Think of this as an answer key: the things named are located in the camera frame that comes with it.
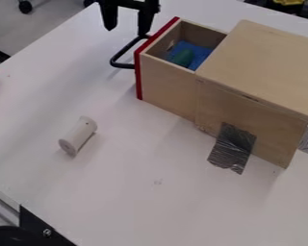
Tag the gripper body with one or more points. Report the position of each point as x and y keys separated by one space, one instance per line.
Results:
x=128 y=2

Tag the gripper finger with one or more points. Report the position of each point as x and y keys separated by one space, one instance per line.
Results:
x=109 y=17
x=145 y=20

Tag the black chair wheel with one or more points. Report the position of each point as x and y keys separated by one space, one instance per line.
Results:
x=25 y=6

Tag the blue cloth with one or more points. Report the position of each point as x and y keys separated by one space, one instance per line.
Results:
x=200 y=54

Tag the drawer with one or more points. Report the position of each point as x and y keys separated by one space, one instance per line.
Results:
x=165 y=80

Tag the cabinet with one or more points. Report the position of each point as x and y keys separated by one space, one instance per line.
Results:
x=263 y=73

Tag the green toy cylinder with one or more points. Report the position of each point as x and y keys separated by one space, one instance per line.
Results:
x=183 y=58

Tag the black equipment base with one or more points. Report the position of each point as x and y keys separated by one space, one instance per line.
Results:
x=23 y=230

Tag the white cylinder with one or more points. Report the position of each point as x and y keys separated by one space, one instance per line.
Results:
x=78 y=135

